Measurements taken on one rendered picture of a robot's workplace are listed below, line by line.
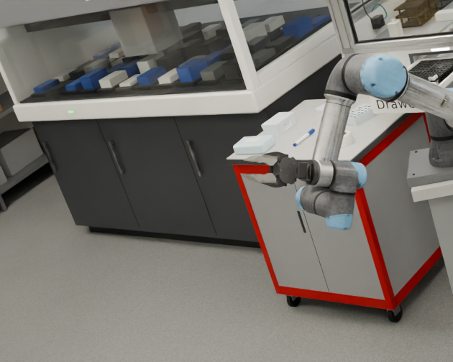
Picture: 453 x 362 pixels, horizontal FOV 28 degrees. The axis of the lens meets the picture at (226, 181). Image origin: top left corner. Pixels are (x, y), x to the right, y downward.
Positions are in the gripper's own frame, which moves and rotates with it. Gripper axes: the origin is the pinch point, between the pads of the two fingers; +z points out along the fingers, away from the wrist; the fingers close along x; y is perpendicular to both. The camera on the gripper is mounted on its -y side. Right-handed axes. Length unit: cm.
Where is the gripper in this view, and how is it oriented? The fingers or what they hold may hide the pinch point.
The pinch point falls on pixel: (249, 167)
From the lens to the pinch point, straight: 244.9
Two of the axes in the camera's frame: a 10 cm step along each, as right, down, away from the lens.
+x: 0.6, -10.0, 0.2
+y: -3.2, 0.0, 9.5
